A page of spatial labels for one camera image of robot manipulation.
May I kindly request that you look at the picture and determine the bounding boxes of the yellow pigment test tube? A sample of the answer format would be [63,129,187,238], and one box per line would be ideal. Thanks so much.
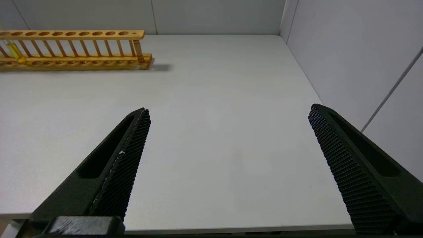
[3,39,27,64]

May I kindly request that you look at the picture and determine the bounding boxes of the wooden test tube rack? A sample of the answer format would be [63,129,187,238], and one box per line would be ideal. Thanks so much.
[0,30,153,71]

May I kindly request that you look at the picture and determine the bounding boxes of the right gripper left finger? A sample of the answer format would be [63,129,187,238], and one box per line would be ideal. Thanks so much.
[28,107,151,228]

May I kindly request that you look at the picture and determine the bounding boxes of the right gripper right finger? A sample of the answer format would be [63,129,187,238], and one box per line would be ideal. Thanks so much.
[308,104,423,235]

